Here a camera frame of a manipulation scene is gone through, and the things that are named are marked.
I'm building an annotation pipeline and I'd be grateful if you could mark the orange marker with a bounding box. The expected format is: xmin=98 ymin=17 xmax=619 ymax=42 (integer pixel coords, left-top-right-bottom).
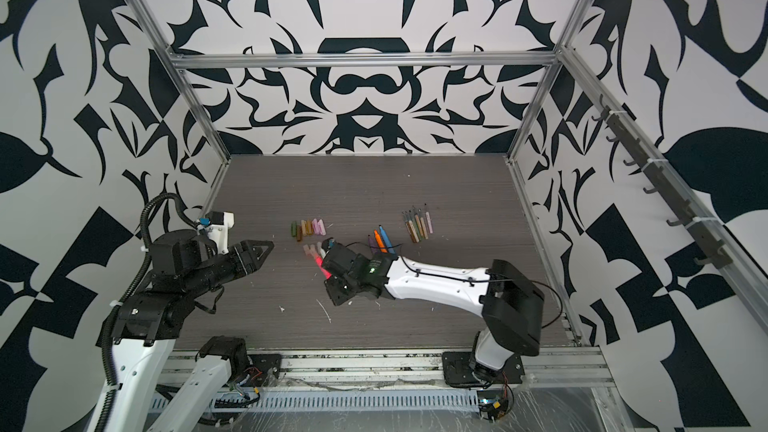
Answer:
xmin=374 ymin=230 xmax=389 ymax=253

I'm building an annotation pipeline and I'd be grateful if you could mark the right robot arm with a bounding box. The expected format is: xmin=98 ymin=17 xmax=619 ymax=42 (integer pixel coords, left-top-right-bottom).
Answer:
xmin=320 ymin=239 xmax=546 ymax=389

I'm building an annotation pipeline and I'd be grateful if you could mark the white cable duct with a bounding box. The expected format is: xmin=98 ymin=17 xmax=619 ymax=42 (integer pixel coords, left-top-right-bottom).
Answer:
xmin=149 ymin=389 xmax=481 ymax=414

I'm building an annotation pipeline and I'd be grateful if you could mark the purple marker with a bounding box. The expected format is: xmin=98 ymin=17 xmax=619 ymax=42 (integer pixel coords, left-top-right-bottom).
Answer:
xmin=367 ymin=235 xmax=380 ymax=253

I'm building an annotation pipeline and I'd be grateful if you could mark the green pen tan cap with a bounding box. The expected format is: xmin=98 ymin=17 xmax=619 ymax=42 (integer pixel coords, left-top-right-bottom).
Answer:
xmin=410 ymin=209 xmax=423 ymax=241

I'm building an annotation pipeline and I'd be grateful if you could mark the blue marker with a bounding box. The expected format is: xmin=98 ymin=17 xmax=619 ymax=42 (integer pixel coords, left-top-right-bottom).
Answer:
xmin=379 ymin=226 xmax=395 ymax=254

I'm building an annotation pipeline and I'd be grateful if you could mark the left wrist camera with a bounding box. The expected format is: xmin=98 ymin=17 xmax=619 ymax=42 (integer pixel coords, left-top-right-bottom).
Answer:
xmin=198 ymin=211 xmax=235 ymax=254

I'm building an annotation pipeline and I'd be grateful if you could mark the red marker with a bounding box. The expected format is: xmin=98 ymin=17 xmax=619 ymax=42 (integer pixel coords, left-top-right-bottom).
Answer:
xmin=310 ymin=251 xmax=331 ymax=280

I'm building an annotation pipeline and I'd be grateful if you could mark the brown pen green cap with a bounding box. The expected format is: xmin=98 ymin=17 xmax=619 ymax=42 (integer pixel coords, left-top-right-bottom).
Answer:
xmin=402 ymin=212 xmax=417 ymax=243

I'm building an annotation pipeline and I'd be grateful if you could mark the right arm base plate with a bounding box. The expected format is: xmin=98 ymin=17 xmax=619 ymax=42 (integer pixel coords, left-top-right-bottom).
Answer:
xmin=441 ymin=351 xmax=525 ymax=388

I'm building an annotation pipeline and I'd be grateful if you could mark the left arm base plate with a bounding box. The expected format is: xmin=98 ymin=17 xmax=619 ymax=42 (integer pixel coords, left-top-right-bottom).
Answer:
xmin=239 ymin=353 xmax=282 ymax=388

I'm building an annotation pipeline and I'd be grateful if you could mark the cream pen brown cap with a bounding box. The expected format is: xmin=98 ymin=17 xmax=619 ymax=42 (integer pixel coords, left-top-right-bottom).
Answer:
xmin=406 ymin=211 xmax=420 ymax=243

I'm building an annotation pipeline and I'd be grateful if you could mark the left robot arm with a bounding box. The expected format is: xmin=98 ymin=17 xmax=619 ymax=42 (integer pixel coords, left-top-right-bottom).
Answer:
xmin=87 ymin=192 xmax=275 ymax=431

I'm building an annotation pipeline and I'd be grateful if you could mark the tan pen ochre cap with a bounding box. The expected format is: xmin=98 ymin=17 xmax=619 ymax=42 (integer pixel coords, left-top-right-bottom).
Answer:
xmin=419 ymin=215 xmax=429 ymax=240

